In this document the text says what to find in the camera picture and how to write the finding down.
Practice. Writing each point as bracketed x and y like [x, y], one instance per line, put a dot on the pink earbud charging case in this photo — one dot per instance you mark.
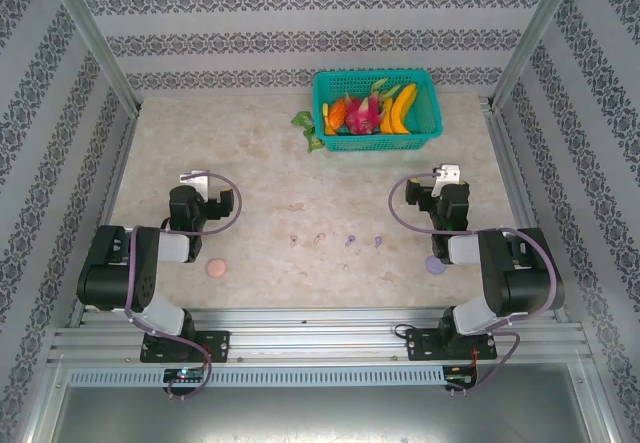
[217, 268]

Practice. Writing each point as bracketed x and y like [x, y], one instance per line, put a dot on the purple earbud charging case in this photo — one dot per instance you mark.
[434, 266]

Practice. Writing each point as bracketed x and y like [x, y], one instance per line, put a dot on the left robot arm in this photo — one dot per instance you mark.
[112, 273]

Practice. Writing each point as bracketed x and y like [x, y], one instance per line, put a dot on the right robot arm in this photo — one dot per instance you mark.
[530, 283]

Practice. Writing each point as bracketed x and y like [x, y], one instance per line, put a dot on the teal plastic basket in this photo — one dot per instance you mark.
[372, 144]

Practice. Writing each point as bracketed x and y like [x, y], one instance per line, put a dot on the yellow banana bunch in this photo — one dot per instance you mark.
[400, 108]

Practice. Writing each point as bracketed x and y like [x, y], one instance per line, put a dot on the pink dragon fruit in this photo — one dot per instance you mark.
[361, 113]

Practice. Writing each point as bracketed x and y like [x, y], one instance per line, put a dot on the orange toy fruit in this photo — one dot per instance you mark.
[336, 113]

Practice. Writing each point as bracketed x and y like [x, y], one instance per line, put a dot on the small yellow toy fruit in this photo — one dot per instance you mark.
[325, 115]

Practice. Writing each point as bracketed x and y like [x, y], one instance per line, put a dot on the aluminium base beam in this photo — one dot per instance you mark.
[320, 338]

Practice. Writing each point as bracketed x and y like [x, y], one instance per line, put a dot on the grey metal sheet panel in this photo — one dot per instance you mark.
[320, 413]

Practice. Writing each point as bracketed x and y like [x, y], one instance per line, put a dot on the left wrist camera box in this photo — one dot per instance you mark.
[200, 183]

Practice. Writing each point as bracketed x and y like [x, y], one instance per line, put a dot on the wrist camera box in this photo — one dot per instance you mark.
[200, 183]
[450, 173]

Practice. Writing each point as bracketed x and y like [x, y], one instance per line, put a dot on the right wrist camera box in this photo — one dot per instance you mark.
[450, 173]

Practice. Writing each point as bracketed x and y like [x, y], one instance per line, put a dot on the aluminium side rail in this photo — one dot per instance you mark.
[516, 188]
[117, 188]

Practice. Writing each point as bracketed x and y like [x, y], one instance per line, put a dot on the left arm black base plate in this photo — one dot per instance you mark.
[217, 345]

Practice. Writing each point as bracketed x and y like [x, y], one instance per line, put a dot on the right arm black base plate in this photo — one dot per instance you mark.
[420, 345]

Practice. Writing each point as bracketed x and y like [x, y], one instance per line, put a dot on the aluminium frame post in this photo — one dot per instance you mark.
[100, 48]
[530, 43]

